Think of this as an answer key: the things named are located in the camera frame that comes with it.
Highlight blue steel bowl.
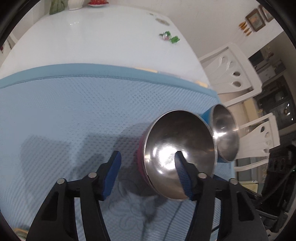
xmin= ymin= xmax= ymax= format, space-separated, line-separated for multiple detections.
xmin=201 ymin=104 xmax=240 ymax=163

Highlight red steel bowl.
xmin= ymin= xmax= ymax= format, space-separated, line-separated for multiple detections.
xmin=137 ymin=109 xmax=218 ymax=201

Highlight white chair near right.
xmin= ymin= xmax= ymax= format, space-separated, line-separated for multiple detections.
xmin=234 ymin=113 xmax=280 ymax=172

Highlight white chair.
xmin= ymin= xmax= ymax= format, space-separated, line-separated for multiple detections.
xmin=234 ymin=113 xmax=280 ymax=172
xmin=199 ymin=43 xmax=262 ymax=107

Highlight blue textured table mat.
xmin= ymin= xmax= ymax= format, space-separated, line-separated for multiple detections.
xmin=1 ymin=64 xmax=220 ymax=240

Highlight white chair far right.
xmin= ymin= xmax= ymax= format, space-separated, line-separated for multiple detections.
xmin=199 ymin=43 xmax=262 ymax=107

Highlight green wrapped candy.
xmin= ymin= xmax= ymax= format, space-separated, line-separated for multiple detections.
xmin=159 ymin=31 xmax=180 ymax=44

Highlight orange hanging tassels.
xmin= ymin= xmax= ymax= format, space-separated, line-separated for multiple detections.
xmin=238 ymin=21 xmax=252 ymax=36

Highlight round table coaster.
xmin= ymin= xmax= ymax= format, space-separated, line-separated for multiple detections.
xmin=156 ymin=18 xmax=170 ymax=26

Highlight lower small framed picture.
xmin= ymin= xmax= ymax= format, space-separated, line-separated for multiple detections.
xmin=245 ymin=9 xmax=266 ymax=32

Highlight small framed picture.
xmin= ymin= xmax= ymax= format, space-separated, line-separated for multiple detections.
xmin=259 ymin=4 xmax=274 ymax=22
xmin=245 ymin=9 xmax=266 ymax=32

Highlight upper small framed picture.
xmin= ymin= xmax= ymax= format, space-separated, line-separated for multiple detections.
xmin=259 ymin=4 xmax=274 ymax=22

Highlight white ceramic vase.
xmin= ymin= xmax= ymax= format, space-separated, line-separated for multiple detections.
xmin=68 ymin=0 xmax=84 ymax=11

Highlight red lidded tea cup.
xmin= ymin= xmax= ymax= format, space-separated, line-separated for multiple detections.
xmin=88 ymin=0 xmax=109 ymax=8

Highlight green glass vase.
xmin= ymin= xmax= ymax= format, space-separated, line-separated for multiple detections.
xmin=49 ymin=0 xmax=67 ymax=15

